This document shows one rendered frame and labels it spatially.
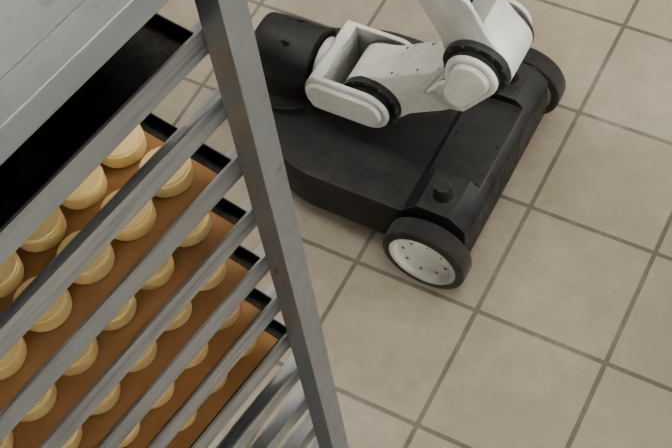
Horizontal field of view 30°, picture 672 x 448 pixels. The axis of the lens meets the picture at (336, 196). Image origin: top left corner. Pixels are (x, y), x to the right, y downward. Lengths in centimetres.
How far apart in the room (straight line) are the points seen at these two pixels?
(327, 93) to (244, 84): 169
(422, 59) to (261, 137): 155
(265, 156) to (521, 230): 179
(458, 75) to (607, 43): 83
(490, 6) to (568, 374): 81
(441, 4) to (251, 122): 135
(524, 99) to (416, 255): 44
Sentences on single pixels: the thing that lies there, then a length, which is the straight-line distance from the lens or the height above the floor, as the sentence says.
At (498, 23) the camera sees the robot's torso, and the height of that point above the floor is 61.
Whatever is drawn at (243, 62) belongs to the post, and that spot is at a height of 166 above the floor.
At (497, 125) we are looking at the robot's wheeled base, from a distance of 282.
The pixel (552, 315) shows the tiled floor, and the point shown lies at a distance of 279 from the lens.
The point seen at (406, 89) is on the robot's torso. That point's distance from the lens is 268.
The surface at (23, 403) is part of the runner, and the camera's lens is 111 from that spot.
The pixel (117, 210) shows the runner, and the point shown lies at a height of 160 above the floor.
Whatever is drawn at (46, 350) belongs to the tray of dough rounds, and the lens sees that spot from 114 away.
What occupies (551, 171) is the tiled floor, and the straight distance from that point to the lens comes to 299.
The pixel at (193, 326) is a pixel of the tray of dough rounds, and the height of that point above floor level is 131.
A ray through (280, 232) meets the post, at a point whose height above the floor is 141.
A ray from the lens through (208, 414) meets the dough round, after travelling 147.
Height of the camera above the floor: 245
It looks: 56 degrees down
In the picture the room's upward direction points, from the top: 10 degrees counter-clockwise
